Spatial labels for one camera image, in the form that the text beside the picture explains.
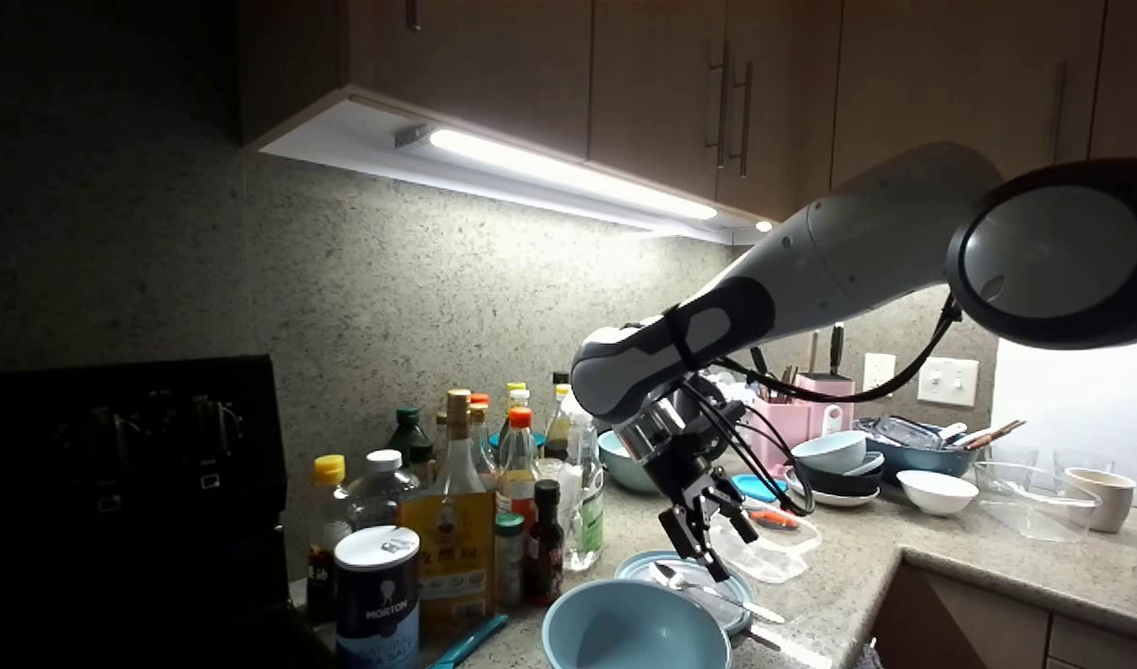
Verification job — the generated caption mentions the metal spoon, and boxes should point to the metal spoon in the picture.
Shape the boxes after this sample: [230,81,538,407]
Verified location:
[650,558,792,656]

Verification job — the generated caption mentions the white wall outlet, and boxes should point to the white wall outlet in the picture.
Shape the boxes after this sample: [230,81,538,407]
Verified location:
[915,355,979,412]

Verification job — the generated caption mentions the tall clear bottle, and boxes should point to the tall clear bottle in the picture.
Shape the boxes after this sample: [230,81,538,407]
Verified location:
[562,412,608,575]

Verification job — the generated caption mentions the black capped sauce bottle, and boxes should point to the black capped sauce bottle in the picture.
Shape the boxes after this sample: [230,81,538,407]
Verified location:
[543,370,580,465]

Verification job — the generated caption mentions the clear plastic food container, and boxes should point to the clear plastic food container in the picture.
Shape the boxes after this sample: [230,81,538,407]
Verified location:
[712,501,828,590]

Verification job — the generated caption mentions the clear glass bowl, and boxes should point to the clear glass bowl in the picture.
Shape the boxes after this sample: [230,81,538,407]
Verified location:
[966,456,1099,546]

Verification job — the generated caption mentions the pink knife block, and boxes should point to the pink knife block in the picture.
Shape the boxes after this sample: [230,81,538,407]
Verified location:
[758,370,863,470]

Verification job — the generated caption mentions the white mug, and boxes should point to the white mug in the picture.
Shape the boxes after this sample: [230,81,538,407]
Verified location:
[1067,465,1137,538]

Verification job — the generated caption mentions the blue handled utensil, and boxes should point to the blue handled utensil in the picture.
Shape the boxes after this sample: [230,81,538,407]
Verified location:
[426,609,512,669]

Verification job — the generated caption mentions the dark green bottle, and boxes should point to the dark green bottle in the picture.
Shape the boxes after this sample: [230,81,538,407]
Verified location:
[387,407,438,491]

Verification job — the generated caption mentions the under-cabinet light strip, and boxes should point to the under-cabinet light strip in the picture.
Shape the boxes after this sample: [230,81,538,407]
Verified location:
[391,121,723,228]

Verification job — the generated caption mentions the light blue plastic bowl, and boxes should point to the light blue plastic bowl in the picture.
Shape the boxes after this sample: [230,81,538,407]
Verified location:
[538,575,739,669]

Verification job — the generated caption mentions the blue plastic object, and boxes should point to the blue plastic object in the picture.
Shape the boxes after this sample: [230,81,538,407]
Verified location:
[728,473,785,510]

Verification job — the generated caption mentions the metal cabinet door handle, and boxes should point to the metal cabinet door handle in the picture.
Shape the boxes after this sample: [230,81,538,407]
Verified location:
[711,43,734,168]
[734,56,758,179]

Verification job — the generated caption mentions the black kitchen appliance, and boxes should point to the black kitchen appliance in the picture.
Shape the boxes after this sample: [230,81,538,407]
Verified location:
[0,355,288,669]

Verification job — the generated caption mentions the yellow capped dark bottle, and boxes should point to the yellow capped dark bottle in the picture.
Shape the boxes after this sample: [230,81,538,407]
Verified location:
[301,450,353,624]

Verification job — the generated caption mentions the small white bowl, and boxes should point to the small white bowl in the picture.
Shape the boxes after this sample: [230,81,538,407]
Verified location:
[893,470,979,520]

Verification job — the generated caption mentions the white capped clear bottle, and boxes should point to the white capped clear bottle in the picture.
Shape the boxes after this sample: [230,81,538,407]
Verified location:
[346,448,421,532]

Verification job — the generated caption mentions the teal bowl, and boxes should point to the teal bowl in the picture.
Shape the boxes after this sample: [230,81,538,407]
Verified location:
[595,428,672,501]

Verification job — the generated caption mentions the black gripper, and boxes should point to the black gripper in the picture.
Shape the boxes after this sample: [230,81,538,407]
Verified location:
[618,382,764,589]

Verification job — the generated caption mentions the orange capped sauce bottle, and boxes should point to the orange capped sauce bottle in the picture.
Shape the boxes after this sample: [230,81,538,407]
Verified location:
[494,402,543,523]

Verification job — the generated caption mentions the dark bowl with utensils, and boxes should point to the dark bowl with utensils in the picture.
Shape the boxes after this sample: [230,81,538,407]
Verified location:
[854,412,1029,482]

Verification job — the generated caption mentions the stacked blue bowls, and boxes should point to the stacked blue bowls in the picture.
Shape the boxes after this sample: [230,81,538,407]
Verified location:
[786,428,893,515]

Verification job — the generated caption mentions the small green capped jar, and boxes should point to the small green capped jar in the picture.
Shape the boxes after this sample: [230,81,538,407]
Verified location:
[488,510,531,614]

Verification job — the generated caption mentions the dark canister with white lid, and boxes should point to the dark canister with white lid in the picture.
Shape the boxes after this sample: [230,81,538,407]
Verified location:
[329,520,424,669]

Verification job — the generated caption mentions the large yellow label oil bottle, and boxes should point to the large yellow label oil bottle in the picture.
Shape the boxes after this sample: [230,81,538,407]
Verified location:
[396,386,501,641]

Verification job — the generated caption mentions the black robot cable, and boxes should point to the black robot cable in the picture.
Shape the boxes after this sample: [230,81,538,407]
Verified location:
[712,294,966,408]

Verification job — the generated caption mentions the small white wall switch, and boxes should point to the small white wall switch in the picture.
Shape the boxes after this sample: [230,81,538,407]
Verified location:
[858,351,903,393]

